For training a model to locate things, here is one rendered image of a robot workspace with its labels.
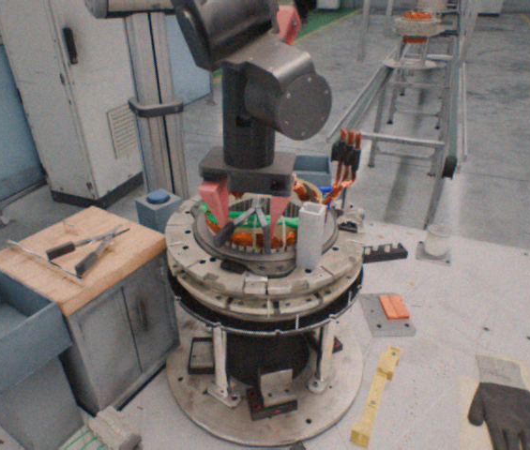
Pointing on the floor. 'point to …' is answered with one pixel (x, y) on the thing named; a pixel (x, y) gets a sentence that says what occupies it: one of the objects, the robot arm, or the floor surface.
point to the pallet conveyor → (446, 119)
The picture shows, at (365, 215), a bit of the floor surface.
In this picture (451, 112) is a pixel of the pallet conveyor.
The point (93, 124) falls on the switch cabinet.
